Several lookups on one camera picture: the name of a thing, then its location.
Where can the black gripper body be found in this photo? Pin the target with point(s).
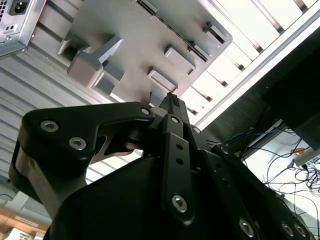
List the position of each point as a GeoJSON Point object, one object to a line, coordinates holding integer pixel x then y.
{"type": "Point", "coordinates": [112, 212]}

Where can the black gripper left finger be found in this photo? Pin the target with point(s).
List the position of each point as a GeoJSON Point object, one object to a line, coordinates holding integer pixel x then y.
{"type": "Point", "coordinates": [62, 127]}

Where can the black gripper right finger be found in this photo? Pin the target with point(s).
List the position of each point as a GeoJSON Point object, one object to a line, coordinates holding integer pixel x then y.
{"type": "Point", "coordinates": [225, 180]}

